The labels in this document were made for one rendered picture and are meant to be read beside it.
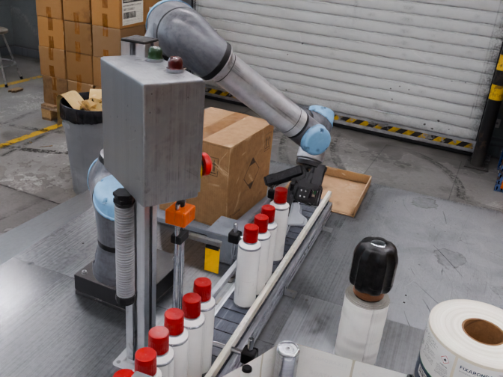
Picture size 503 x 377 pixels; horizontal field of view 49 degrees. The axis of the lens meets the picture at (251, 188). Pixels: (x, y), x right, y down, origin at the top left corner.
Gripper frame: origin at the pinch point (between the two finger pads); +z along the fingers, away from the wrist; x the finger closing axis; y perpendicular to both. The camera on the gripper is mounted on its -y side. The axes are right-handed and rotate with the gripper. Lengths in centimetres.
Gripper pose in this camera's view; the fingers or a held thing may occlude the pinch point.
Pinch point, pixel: (284, 229)
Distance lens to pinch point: 152.0
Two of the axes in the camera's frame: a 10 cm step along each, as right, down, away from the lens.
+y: 9.3, 2.3, -3.0
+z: -2.5, 9.7, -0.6
